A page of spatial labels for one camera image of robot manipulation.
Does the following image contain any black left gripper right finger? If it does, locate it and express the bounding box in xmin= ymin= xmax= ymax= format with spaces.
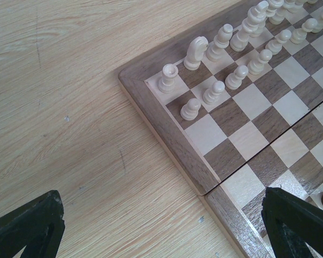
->
xmin=261 ymin=187 xmax=323 ymax=257

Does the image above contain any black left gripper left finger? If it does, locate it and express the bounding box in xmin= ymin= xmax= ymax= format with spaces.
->
xmin=0 ymin=190 xmax=65 ymax=257

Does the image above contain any wooden chess board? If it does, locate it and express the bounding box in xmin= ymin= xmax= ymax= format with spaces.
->
xmin=118 ymin=1 xmax=323 ymax=257

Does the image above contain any white pawn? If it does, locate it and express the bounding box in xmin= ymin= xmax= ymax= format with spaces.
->
xmin=180 ymin=98 xmax=201 ymax=121
xmin=224 ymin=65 xmax=249 ymax=90
xmin=202 ymin=81 xmax=225 ymax=105
xmin=248 ymin=49 xmax=273 ymax=75

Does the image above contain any white rook corner piece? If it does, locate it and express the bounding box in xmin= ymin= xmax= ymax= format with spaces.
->
xmin=158 ymin=63 xmax=178 ymax=94

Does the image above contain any white knight piece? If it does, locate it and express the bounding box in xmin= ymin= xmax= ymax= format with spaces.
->
xmin=184 ymin=36 xmax=208 ymax=71

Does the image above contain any white bishop piece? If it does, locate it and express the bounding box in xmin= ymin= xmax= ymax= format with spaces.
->
xmin=206 ymin=24 xmax=233 ymax=62

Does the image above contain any white queen piece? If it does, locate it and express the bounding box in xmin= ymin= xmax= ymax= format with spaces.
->
xmin=230 ymin=1 xmax=269 ymax=52

